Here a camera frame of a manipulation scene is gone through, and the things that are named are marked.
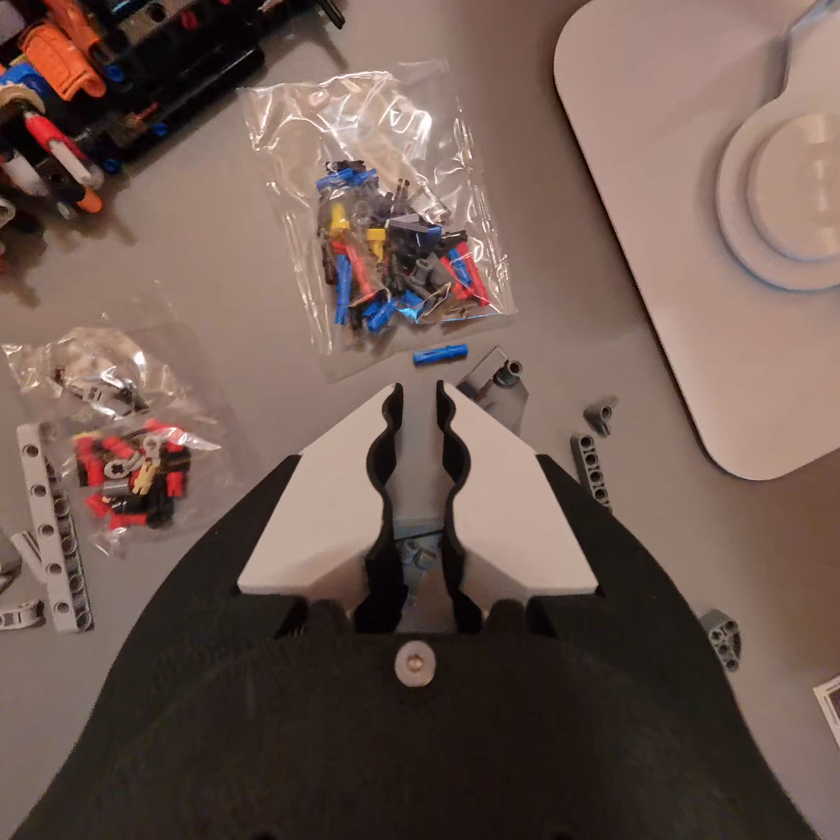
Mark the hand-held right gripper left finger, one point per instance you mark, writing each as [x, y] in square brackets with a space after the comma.
[315, 518]

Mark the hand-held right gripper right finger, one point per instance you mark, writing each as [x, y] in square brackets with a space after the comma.
[525, 518]

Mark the grey lego piece with pins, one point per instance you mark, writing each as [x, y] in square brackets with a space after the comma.
[413, 558]

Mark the light grey long lego beam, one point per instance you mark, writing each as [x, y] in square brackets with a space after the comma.
[52, 544]

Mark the cluster of light grey liftarms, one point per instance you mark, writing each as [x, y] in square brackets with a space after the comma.
[23, 615]

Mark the small dark grey lego connector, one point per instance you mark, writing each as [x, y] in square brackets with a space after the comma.
[600, 415]

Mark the blue lego pin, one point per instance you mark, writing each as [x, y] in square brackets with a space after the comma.
[441, 354]

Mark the dark grey thick lego liftarm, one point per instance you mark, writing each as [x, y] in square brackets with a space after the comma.
[722, 640]

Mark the partly built lego vehicle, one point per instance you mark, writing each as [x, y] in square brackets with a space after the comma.
[131, 79]

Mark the grey block with pin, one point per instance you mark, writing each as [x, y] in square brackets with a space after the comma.
[492, 380]

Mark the plastic bag of red pins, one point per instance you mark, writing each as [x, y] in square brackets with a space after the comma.
[131, 472]

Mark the plastic bag of blue pins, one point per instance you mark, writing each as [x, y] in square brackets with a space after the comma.
[387, 249]

